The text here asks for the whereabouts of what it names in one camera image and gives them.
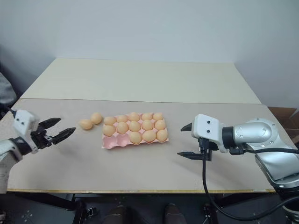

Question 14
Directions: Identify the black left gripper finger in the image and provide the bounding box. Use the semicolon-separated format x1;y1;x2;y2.
51;127;77;145
38;117;62;129

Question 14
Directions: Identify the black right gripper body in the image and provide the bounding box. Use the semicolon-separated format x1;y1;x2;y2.
197;137;220;162

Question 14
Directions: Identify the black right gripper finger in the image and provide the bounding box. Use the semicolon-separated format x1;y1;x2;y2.
180;121;193;133
177;151;202;161

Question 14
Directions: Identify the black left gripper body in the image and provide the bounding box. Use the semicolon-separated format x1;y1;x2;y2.
30;121;55;150

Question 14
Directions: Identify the pink egg carton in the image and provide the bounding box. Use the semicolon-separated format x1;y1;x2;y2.
100;112;170;150

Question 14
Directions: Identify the grey cloth bundle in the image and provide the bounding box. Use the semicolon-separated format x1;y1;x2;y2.
0;70;17;106

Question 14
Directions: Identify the dark brown rounded shape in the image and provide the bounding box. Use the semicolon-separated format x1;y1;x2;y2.
164;203;185;224

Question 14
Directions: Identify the brown cardboard box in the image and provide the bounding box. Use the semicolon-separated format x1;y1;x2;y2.
267;106;299;143

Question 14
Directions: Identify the long black right gripper cable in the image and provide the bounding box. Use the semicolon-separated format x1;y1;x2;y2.
199;139;299;221

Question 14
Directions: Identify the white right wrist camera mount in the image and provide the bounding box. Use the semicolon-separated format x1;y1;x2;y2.
191;113;229;154

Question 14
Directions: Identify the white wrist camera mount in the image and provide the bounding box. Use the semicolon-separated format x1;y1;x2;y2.
13;109;41;154
191;113;229;154

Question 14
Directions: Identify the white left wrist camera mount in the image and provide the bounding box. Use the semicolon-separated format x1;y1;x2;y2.
13;109;41;154

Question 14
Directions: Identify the short black right wrist cable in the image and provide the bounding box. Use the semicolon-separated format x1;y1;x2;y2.
228;147;299;156

